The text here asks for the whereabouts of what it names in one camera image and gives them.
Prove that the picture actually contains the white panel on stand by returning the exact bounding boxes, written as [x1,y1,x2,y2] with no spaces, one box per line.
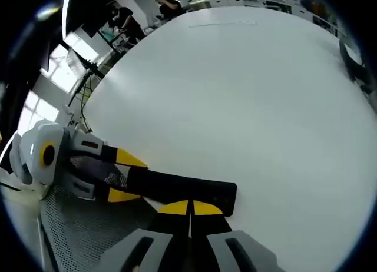
[65,46,87,76]

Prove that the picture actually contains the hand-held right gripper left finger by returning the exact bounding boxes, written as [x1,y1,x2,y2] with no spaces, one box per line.
[97,199,191,272]

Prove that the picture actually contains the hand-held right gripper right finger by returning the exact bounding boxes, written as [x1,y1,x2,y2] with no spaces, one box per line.
[191,200,285,272]

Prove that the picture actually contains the black tripod stand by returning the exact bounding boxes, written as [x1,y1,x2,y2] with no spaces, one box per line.
[68,57,105,108]

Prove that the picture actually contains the grey perforated panel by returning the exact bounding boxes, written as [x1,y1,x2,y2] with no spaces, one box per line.
[39,185,158,272]

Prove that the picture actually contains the black remote control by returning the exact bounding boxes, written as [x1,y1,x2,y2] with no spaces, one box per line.
[69,155,238,218]

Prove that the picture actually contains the yellow green cables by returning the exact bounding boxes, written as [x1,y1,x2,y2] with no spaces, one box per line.
[78,77,93,130]

